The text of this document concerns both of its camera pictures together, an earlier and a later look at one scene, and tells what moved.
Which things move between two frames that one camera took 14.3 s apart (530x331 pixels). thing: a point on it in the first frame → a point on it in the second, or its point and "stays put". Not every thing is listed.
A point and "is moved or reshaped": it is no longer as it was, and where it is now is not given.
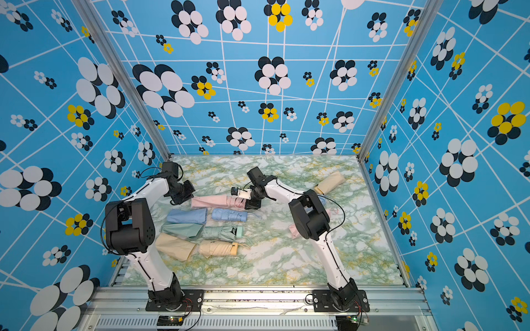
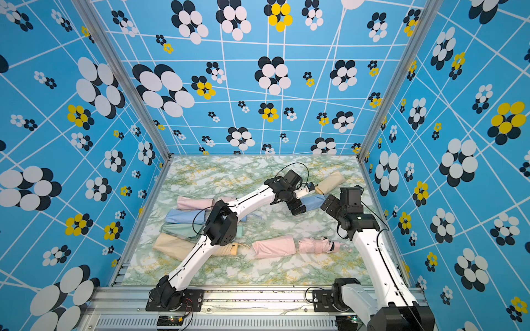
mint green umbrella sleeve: (190, 231) stays put
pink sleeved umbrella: (293, 229) → (275, 247)
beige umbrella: (212, 248) stays put
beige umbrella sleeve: (173, 246) stays put
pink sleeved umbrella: (213, 201) is moved or reshaped
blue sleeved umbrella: (193, 216) stays put
